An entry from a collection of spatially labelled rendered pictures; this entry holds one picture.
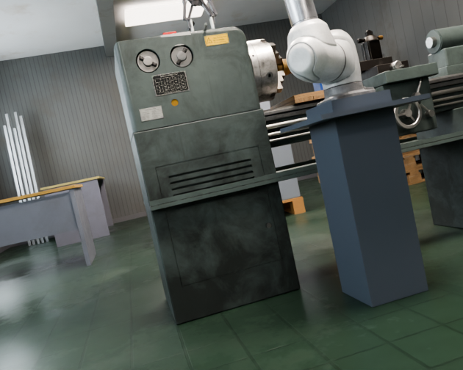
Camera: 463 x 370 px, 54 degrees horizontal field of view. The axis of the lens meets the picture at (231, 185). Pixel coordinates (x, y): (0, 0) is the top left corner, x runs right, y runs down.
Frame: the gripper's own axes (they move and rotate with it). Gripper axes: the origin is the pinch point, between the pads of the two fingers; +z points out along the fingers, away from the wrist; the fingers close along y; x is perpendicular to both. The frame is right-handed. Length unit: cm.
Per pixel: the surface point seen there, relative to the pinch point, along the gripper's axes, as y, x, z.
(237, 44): 11.0, -14.0, 13.4
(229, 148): -3, -14, 59
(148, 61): -30.0, -13.9, 14.7
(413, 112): 94, -14, 60
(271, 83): 28.1, -0.8, 31.2
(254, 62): 20.8, -3.6, 20.2
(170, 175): -31, -14, 65
